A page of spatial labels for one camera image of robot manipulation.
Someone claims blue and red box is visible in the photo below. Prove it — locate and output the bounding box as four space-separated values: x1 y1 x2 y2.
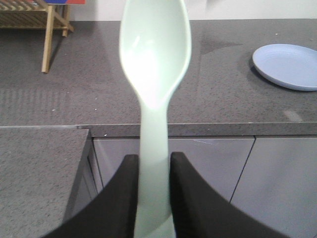
45 0 86 4

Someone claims grey lower cabinet door right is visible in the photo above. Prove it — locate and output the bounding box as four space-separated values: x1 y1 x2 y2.
231 137 317 238

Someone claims light blue plastic plate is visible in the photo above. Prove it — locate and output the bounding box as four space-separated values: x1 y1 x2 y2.
252 44 317 91

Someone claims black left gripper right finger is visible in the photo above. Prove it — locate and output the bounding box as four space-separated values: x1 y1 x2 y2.
169 152 285 238

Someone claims wooden dish rack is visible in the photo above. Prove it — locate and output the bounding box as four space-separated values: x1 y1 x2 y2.
0 0 74 73

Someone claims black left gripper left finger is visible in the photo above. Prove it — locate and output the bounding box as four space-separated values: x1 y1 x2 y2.
45 155 139 238

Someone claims pale green plastic spoon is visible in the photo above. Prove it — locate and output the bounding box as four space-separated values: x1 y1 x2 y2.
119 0 191 238

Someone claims grey cabinet door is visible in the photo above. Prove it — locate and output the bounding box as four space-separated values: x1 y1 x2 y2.
231 137 317 238
94 137 254 201

